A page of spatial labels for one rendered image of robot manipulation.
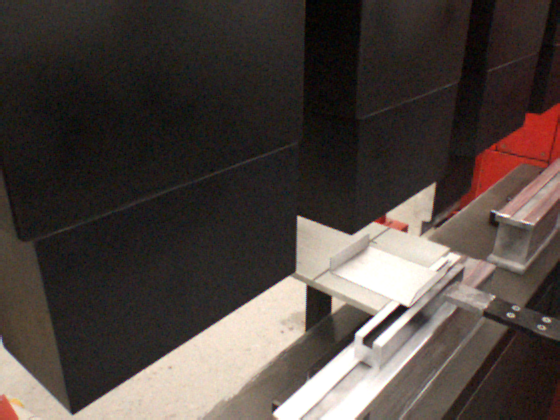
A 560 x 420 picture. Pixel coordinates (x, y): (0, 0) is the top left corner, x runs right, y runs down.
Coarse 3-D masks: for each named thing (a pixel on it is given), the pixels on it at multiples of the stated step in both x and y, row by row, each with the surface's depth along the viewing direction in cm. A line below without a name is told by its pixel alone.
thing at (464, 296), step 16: (464, 288) 59; (464, 304) 56; (480, 304) 56; (496, 304) 56; (512, 304) 56; (496, 320) 54; (512, 320) 54; (528, 320) 54; (544, 320) 53; (544, 336) 52
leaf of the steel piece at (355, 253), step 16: (336, 256) 62; (352, 256) 66; (368, 256) 66; (384, 256) 66; (336, 272) 62; (352, 272) 62; (368, 272) 62; (384, 272) 62; (400, 272) 62; (416, 272) 62; (432, 272) 62; (368, 288) 59; (384, 288) 59; (400, 288) 59; (416, 288) 59
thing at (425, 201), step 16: (448, 160) 52; (464, 160) 55; (448, 176) 53; (464, 176) 57; (432, 192) 52; (448, 192) 54; (464, 192) 58; (416, 208) 53; (432, 208) 52; (448, 208) 58; (432, 224) 56
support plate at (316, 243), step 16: (304, 224) 74; (320, 224) 74; (304, 240) 70; (320, 240) 70; (336, 240) 70; (352, 240) 70; (368, 240) 70; (384, 240) 70; (400, 240) 70; (416, 240) 70; (304, 256) 66; (320, 256) 66; (400, 256) 66; (416, 256) 66; (432, 256) 66; (304, 272) 63; (320, 272) 63; (320, 288) 61; (336, 288) 60; (352, 288) 60; (352, 304) 58; (368, 304) 57; (384, 304) 57
